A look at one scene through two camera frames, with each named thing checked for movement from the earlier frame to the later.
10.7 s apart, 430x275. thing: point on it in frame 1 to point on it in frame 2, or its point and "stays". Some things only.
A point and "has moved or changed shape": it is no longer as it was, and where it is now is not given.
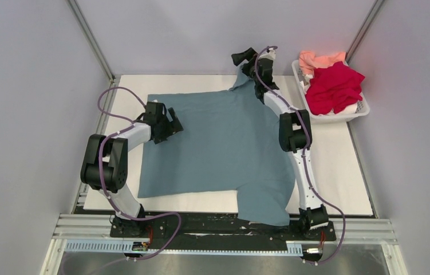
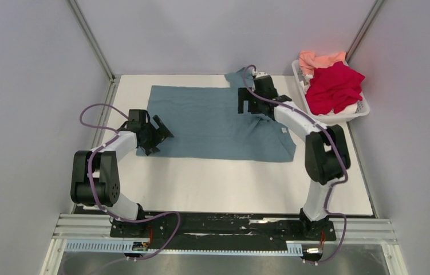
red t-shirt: x=332 y=87 stays
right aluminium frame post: x=361 y=32 stays
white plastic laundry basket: x=362 y=108 stays
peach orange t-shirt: x=308 y=61 stays
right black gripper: x=248 y=55 to x=244 y=95
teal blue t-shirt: x=230 y=142 has moved or changed shape
